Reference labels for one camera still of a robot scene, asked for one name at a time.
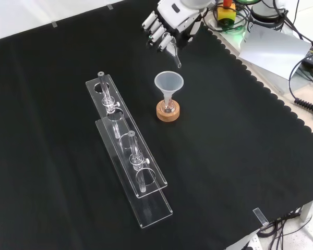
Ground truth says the white table leg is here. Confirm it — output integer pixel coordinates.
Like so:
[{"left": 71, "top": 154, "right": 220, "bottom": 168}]
[{"left": 299, "top": 194, "right": 313, "bottom": 222}]

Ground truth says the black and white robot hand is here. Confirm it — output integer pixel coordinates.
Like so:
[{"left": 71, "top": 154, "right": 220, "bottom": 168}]
[{"left": 141, "top": 0, "right": 207, "bottom": 53}]

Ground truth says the black cable with ribbed plug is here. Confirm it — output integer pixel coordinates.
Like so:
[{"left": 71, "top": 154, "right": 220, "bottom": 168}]
[{"left": 288, "top": 55, "right": 313, "bottom": 117}]

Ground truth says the cork ring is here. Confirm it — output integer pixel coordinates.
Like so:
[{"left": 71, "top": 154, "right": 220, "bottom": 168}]
[{"left": 156, "top": 99, "right": 181, "bottom": 122}]

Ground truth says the black bench cloth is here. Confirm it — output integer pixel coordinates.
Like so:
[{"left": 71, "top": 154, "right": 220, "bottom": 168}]
[{"left": 0, "top": 0, "right": 313, "bottom": 250}]

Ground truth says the white power strip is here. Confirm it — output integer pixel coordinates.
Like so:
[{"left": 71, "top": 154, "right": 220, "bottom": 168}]
[{"left": 239, "top": 233, "right": 262, "bottom": 250}]

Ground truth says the clear glass weighing funnel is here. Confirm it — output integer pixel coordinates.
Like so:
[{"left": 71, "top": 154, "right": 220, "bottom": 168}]
[{"left": 162, "top": 32, "right": 183, "bottom": 69}]

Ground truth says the small glass round-bottom flask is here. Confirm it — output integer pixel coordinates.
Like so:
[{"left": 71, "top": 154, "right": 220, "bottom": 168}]
[{"left": 160, "top": 98, "right": 176, "bottom": 114}]

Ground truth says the translucent plastic funnel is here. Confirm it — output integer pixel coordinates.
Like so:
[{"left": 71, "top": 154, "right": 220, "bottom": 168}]
[{"left": 153, "top": 71, "right": 185, "bottom": 110}]

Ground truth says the clear acrylic funnel stand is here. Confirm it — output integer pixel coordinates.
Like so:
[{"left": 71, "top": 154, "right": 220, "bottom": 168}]
[{"left": 85, "top": 70, "right": 174, "bottom": 230}]

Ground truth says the yellow stop button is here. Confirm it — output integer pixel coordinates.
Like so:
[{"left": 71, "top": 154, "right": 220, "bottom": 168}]
[{"left": 214, "top": 0, "right": 237, "bottom": 27}]

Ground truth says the pale board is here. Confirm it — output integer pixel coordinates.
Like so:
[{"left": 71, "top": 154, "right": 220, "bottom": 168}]
[{"left": 238, "top": 24, "right": 313, "bottom": 80}]

